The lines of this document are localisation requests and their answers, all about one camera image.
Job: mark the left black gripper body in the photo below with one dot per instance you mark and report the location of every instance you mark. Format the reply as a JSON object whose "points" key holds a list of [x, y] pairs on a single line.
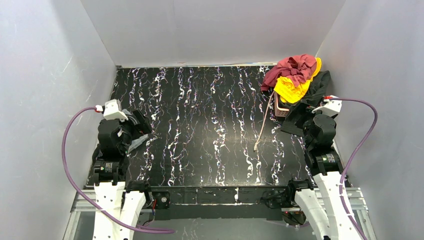
{"points": [[138, 122]]}

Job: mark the maroon garment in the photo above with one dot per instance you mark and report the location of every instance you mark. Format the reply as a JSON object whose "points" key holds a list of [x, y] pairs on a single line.
{"points": [[298, 68]]}

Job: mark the pink laundry basket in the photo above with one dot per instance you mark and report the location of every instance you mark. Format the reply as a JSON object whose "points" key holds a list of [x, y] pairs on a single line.
{"points": [[279, 111]]}

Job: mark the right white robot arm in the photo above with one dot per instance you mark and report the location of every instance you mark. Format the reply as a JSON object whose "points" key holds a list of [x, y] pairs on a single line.
{"points": [[323, 200]]}

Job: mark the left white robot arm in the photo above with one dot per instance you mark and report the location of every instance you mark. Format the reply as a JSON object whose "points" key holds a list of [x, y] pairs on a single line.
{"points": [[117, 198]]}

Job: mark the clear plastic case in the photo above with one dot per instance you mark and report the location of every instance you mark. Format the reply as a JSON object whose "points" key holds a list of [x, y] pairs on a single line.
{"points": [[135, 143]]}

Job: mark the yellow garment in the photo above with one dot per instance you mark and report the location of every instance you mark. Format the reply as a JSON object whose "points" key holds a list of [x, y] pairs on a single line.
{"points": [[288, 92]]}

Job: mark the black garment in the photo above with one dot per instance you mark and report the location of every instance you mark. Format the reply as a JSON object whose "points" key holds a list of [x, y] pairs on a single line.
{"points": [[301, 111]]}

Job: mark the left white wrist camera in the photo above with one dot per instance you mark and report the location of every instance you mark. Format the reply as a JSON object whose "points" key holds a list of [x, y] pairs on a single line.
{"points": [[113, 111]]}

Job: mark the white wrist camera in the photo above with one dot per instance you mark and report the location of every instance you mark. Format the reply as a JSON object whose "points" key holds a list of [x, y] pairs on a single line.
{"points": [[113, 111], [330, 106]]}

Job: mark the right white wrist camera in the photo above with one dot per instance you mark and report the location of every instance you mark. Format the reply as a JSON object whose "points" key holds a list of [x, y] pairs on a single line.
{"points": [[330, 106]]}

